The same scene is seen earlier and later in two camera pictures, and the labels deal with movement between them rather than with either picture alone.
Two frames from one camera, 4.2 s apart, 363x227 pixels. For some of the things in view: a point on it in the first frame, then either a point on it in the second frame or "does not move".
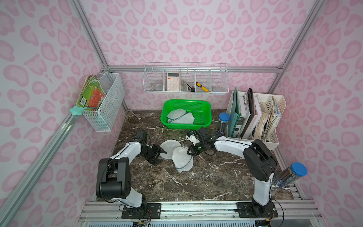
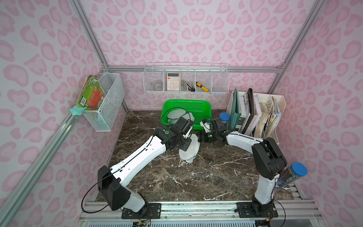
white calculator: x=173 y=82 does not move
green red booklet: x=91 y=94 does not move
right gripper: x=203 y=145 → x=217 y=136
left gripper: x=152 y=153 → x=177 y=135
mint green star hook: x=76 y=110 does not move
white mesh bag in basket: x=180 y=116 does not move
